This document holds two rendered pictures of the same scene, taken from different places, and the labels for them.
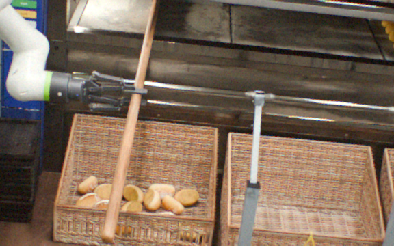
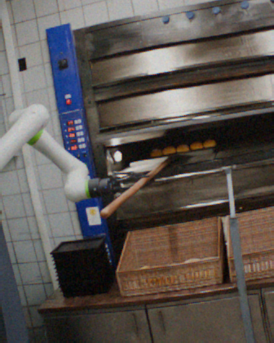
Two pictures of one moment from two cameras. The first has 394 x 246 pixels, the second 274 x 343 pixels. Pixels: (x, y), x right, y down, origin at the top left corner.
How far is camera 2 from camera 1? 0.93 m
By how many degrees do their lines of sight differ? 25
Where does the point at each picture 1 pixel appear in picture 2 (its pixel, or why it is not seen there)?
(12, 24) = (59, 152)
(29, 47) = (72, 167)
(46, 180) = not seen: hidden behind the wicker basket
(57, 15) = (102, 169)
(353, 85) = not seen: outside the picture
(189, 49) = (187, 168)
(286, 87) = (254, 176)
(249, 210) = (234, 235)
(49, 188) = not seen: hidden behind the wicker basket
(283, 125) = (259, 202)
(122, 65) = (150, 192)
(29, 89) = (76, 190)
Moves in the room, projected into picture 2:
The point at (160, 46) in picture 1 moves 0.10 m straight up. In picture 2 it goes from (170, 171) to (166, 153)
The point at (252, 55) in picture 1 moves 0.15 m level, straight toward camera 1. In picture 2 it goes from (227, 161) to (224, 164)
